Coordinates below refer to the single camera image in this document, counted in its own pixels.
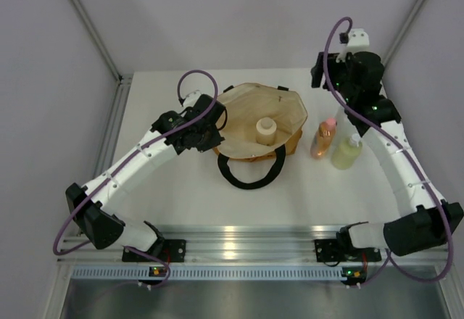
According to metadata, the cream cylindrical bottle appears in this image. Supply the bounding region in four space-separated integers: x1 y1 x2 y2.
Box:
256 117 277 146

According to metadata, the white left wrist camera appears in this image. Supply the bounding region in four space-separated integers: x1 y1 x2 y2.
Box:
182 90 202 108

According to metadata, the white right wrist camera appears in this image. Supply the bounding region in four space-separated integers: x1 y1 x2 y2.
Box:
336 28 370 62

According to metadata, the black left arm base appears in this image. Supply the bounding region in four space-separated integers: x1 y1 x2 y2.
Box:
122 239 186 263

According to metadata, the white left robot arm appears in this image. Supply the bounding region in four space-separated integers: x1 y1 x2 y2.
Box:
65 94 225 261

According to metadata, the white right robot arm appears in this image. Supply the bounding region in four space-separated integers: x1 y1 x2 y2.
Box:
311 51 463 259

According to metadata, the green pump bottle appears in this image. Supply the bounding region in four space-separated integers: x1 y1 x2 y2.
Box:
331 133 363 170

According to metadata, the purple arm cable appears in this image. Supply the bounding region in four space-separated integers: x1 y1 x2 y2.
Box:
53 69 218 291
323 17 456 289

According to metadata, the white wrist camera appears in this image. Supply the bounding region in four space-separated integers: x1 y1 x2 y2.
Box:
182 90 202 108
336 28 370 62

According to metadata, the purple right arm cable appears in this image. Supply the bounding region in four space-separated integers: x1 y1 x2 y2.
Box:
323 17 456 289

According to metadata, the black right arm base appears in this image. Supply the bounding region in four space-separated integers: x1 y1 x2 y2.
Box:
314 239 347 267

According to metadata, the orange bottle pink cap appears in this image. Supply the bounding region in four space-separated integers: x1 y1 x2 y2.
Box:
310 117 337 159

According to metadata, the aluminium frame rail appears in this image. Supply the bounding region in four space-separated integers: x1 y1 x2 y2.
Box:
57 225 447 266

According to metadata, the perforated cable duct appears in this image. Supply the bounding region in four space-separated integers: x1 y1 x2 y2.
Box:
71 265 365 281

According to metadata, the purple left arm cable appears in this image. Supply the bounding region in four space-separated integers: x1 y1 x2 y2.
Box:
53 69 218 291

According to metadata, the tan canvas tote bag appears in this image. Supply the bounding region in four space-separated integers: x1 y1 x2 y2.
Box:
213 83 307 190

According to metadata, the white bottle black cap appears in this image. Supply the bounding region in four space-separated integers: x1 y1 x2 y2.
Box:
333 106 349 145

